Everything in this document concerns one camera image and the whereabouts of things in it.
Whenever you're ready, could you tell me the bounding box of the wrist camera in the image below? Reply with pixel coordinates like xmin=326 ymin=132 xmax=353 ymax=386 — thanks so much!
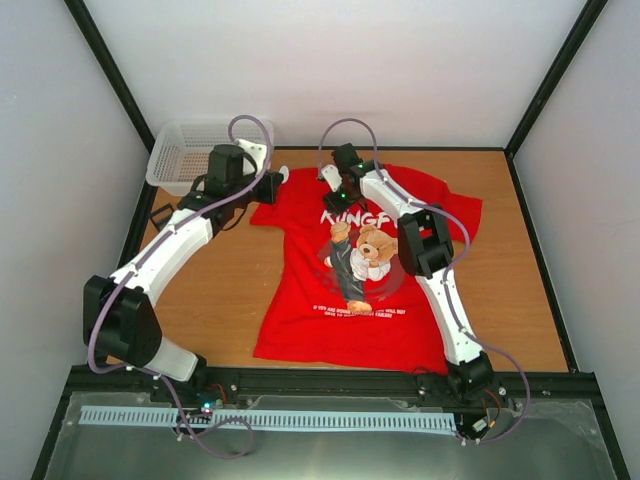
xmin=320 ymin=164 xmax=342 ymax=192
xmin=235 ymin=139 xmax=268 ymax=175

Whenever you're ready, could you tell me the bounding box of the white plastic basket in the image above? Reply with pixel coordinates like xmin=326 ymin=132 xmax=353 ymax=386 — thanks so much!
xmin=146 ymin=119 xmax=274 ymax=197

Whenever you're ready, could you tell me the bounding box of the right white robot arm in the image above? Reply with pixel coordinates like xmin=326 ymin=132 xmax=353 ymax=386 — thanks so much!
xmin=319 ymin=143 xmax=494 ymax=404

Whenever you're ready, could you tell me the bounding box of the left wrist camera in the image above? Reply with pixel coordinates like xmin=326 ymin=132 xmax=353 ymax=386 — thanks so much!
xmin=235 ymin=139 xmax=268 ymax=175

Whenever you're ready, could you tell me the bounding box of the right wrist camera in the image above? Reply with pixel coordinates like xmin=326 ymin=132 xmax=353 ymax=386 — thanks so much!
xmin=320 ymin=164 xmax=342 ymax=192

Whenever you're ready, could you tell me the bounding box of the black brooch box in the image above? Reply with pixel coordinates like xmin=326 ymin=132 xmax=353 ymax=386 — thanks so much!
xmin=149 ymin=203 xmax=175 ymax=232

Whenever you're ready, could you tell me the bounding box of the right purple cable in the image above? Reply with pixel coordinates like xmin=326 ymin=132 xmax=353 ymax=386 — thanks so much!
xmin=317 ymin=117 xmax=532 ymax=446

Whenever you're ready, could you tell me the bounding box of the light blue cable duct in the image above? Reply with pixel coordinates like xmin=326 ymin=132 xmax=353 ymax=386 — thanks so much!
xmin=78 ymin=406 xmax=456 ymax=435

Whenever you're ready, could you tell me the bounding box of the blue round brooch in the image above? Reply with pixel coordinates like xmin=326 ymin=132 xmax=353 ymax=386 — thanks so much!
xmin=278 ymin=165 xmax=290 ymax=183

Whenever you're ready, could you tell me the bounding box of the red kungfu bear t-shirt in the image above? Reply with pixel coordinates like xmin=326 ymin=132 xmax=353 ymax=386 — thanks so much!
xmin=251 ymin=166 xmax=482 ymax=374

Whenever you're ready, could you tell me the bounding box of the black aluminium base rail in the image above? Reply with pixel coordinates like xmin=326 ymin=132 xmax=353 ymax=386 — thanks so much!
xmin=63 ymin=366 xmax=602 ymax=409

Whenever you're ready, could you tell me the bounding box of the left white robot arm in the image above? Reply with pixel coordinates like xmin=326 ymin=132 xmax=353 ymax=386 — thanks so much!
xmin=83 ymin=139 xmax=286 ymax=403

